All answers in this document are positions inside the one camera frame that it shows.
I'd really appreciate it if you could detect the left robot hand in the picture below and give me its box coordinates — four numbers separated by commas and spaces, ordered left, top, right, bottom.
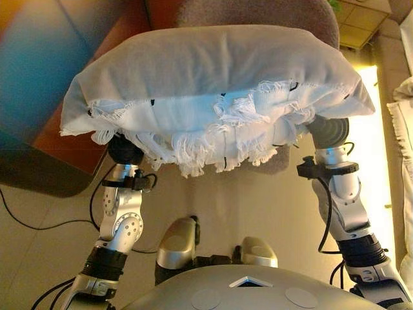
107, 132, 145, 166

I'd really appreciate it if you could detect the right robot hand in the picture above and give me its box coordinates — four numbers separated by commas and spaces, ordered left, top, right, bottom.
272, 115, 350, 150

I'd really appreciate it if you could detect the white fringed cushion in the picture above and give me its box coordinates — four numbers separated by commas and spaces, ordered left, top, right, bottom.
59, 25, 377, 178

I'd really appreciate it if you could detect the grey fabric sofa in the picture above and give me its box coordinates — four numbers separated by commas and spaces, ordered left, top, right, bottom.
143, 0, 342, 177

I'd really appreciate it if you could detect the brown wooden cabinet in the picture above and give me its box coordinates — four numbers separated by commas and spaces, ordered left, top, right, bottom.
0, 0, 152, 198

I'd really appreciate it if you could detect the silver left robot leg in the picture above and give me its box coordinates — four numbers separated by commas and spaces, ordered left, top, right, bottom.
154, 215, 201, 287

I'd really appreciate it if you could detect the grey robot torso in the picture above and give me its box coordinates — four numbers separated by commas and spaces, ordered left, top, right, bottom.
124, 254, 385, 310

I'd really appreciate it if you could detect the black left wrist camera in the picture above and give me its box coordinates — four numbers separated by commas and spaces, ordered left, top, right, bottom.
127, 169, 159, 194

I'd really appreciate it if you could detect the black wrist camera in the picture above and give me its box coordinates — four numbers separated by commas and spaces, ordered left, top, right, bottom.
127, 169, 159, 194
296, 156, 319, 179

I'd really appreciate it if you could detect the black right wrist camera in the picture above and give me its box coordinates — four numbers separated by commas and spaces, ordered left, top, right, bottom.
296, 156, 319, 179

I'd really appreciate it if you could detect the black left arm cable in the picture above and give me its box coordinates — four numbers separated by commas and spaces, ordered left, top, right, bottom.
32, 174, 109, 310

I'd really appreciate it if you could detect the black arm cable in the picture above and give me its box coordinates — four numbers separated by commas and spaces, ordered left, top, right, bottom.
317, 141, 356, 288
32, 174, 109, 310

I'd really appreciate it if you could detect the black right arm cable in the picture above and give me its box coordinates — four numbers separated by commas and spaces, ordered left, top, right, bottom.
317, 141, 356, 288

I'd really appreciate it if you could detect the gold frame side table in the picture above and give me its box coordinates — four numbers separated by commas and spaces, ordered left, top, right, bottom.
337, 0, 393, 50

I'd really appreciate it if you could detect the thin floor cable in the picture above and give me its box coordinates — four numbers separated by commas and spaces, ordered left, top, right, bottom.
0, 189, 97, 231

